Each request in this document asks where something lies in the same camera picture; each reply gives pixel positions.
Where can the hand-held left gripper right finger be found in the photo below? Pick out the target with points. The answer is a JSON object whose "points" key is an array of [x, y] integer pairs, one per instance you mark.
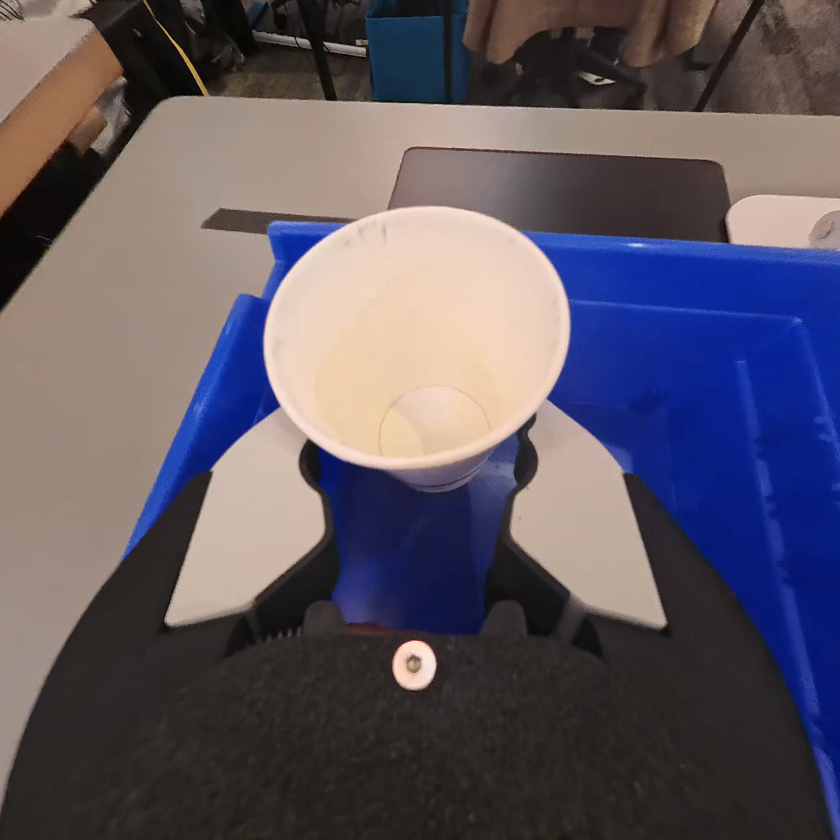
{"points": [[584, 531]]}

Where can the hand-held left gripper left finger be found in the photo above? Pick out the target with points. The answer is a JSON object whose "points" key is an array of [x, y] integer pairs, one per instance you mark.
{"points": [[249, 531]]}

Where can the green-banded white paper cup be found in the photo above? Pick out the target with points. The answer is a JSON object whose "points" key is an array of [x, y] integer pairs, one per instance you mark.
{"points": [[413, 315]]}

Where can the white power strip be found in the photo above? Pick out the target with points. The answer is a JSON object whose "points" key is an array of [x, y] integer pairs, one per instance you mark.
{"points": [[308, 44]]}

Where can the white document stand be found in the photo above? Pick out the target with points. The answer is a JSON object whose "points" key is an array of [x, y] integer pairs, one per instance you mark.
{"points": [[768, 220]]}

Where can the blue floor box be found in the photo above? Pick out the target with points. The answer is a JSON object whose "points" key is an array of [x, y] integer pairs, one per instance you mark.
{"points": [[413, 59]]}

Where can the blue plastic bin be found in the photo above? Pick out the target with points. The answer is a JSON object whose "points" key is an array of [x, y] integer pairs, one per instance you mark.
{"points": [[689, 459]]}

